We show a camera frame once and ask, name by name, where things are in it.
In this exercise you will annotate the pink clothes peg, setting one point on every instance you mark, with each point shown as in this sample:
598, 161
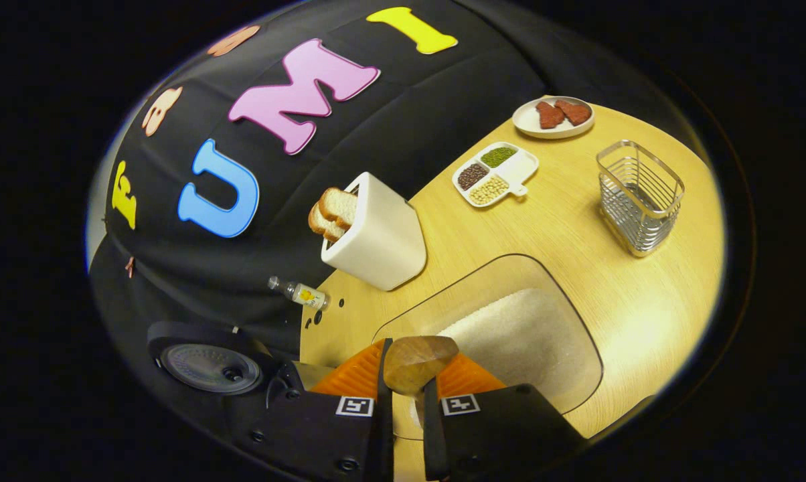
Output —
130, 266

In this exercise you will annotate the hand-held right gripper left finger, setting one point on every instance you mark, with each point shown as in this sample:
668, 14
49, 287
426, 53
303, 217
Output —
385, 435

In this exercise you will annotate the small glass bottle yellow label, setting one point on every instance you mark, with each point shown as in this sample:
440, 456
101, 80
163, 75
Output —
306, 294

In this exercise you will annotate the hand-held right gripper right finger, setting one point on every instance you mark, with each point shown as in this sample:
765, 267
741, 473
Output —
433, 435

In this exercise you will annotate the white round plate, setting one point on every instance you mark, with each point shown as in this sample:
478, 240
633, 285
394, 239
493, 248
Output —
527, 124

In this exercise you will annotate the white toaster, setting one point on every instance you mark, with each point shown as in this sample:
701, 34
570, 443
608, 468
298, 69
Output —
383, 241

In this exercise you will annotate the white divided dish of beans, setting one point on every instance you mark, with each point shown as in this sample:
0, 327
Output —
518, 167

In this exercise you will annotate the clear plastic container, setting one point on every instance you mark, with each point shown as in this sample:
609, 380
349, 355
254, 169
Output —
483, 281

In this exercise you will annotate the black backdrop cloth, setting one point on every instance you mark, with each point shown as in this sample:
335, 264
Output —
376, 134

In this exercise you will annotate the dark grey rice cooker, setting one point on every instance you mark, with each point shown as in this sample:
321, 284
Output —
209, 368

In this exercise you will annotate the wooden spoon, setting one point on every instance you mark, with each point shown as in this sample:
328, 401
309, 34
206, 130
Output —
416, 361

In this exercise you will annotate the red meat piece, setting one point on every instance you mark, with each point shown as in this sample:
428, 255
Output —
549, 115
575, 112

